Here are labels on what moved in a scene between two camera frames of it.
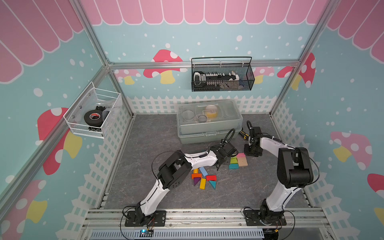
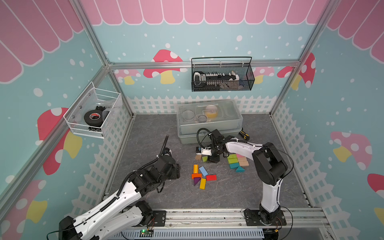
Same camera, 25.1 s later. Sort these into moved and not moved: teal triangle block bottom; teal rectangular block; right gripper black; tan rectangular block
Moved: teal triangle block bottom; right gripper black
Not moved: tan rectangular block; teal rectangular block
